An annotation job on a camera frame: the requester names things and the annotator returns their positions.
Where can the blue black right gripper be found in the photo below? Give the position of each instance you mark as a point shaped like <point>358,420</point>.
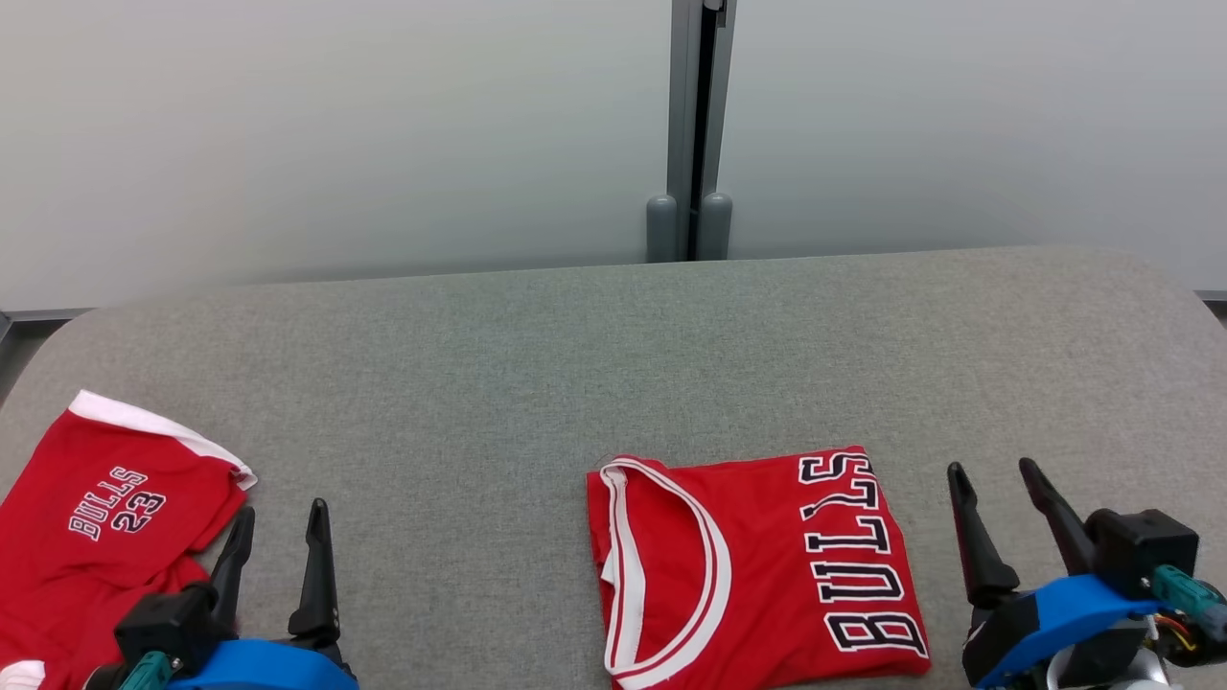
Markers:
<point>1064,618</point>

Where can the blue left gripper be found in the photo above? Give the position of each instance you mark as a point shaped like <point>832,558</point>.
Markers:
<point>268,666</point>

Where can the red Bulls 23 shorts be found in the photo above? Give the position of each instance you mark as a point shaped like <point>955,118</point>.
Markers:
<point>86,585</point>

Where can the red Bulls jersey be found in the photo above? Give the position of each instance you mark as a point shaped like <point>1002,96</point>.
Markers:
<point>767,575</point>

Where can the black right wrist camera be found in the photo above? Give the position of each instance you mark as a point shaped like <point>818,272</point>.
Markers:
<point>1145,546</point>

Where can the grey wall base rail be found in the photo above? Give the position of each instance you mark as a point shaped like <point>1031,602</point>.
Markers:
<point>1213,296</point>
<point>43,314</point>

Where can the grey cylindrical post foot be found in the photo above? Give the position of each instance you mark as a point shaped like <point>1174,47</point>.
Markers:
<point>715,228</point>
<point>661,230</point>

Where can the grey metal partition post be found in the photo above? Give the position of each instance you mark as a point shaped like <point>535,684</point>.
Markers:
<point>682,96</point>

